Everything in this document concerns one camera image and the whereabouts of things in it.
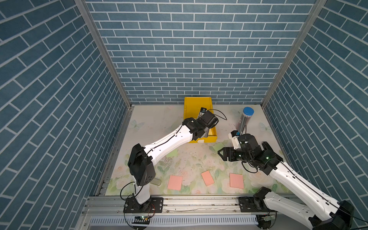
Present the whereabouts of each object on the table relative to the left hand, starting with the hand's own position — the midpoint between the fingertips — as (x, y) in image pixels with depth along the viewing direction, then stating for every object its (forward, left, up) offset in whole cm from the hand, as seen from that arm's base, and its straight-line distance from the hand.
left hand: (203, 129), depth 82 cm
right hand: (-13, -11, -3) cm, 17 cm away
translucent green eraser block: (-24, +26, -18) cm, 40 cm away
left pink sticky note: (-23, +16, -20) cm, 35 cm away
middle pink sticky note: (-21, -3, -20) cm, 29 cm away
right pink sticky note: (-22, -20, -20) cm, 36 cm away
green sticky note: (0, -13, -21) cm, 25 cm away
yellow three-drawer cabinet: (+17, +6, +1) cm, 18 cm away
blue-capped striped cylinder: (+13, -29, -1) cm, 32 cm away
